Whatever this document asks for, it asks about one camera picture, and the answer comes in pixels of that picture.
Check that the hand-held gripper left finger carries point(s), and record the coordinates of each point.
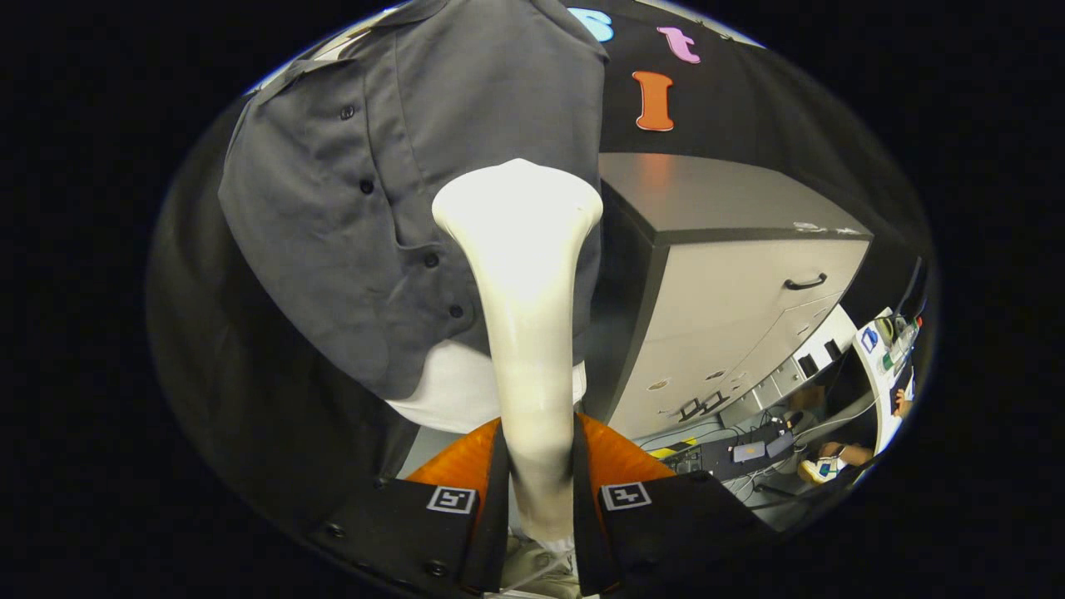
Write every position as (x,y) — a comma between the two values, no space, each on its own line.
(499,516)

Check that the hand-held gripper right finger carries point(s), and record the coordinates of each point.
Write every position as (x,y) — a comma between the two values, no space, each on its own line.
(582,516)

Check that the grey button shirt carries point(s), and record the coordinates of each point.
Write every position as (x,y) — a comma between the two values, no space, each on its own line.
(333,208)

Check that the white mannequin torso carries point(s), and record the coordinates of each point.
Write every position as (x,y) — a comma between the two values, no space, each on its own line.
(449,391)

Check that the black computer case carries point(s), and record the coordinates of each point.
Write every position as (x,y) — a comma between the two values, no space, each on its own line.
(715,457)

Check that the small grey box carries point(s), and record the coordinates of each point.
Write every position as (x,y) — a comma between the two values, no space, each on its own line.
(780,445)
(748,451)

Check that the white low drawer unit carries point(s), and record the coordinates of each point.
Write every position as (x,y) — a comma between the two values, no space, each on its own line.
(782,383)

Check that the grey cabinet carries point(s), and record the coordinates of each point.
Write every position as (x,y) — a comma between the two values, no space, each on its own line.
(732,316)

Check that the white desk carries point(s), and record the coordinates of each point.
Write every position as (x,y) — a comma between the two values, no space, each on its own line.
(872,374)

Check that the small blue object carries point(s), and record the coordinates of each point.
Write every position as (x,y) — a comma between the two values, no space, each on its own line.
(869,339)

